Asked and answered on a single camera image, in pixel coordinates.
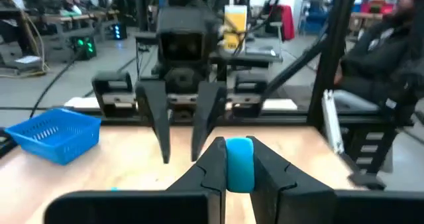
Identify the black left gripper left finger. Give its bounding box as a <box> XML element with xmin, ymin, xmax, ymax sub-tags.
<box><xmin>44</xmin><ymin>136</ymin><xmax>229</xmax><ymax>224</ymax></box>

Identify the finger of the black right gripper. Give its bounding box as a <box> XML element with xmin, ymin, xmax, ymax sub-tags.
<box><xmin>134</xmin><ymin>80</ymin><xmax>172</xmax><ymax>165</ymax></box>
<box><xmin>190</xmin><ymin>81</ymin><xmax>229</xmax><ymax>162</ymax></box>

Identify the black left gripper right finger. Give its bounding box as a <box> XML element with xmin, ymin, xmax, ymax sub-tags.
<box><xmin>246</xmin><ymin>136</ymin><xmax>424</xmax><ymax>224</ymax></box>

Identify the yellow and white box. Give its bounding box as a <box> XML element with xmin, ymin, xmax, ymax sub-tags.
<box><xmin>224</xmin><ymin>5</ymin><xmax>248</xmax><ymax>51</ymax></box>

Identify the black box with blue lights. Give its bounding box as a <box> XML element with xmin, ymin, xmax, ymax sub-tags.
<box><xmin>112</xmin><ymin>23</ymin><xmax>128</xmax><ymax>40</ymax></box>

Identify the silver aluminium bar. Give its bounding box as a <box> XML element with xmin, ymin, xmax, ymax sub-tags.
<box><xmin>321</xmin><ymin>89</ymin><xmax>345</xmax><ymax>155</ymax></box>

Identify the black box with green lights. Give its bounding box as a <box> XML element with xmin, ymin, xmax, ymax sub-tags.
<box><xmin>72</xmin><ymin>34</ymin><xmax>97</xmax><ymax>60</ymax></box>

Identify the small blue plastic basket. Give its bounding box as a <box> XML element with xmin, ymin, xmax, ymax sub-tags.
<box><xmin>5</xmin><ymin>107</ymin><xmax>102</xmax><ymax>166</ymax></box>

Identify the red cloth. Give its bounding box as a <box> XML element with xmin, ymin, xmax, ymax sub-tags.
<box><xmin>270</xmin><ymin>4</ymin><xmax>295</xmax><ymax>41</ymax></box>

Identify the wooden workbench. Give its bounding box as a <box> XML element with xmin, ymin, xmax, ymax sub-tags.
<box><xmin>28</xmin><ymin>9</ymin><xmax>121</xmax><ymax>52</ymax></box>

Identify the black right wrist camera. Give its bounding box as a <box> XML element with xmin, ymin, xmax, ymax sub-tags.
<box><xmin>156</xmin><ymin>7</ymin><xmax>215</xmax><ymax>68</ymax></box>

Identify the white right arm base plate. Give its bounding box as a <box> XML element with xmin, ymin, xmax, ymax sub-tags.
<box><xmin>64</xmin><ymin>96</ymin><xmax>298</xmax><ymax>111</ymax></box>

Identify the black floor cable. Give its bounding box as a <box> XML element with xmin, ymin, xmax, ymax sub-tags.
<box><xmin>29</xmin><ymin>48</ymin><xmax>83</xmax><ymax>119</ymax></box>

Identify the yellow cable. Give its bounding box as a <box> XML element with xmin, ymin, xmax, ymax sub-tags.
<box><xmin>0</xmin><ymin>0</ymin><xmax>49</xmax><ymax>79</ymax></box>

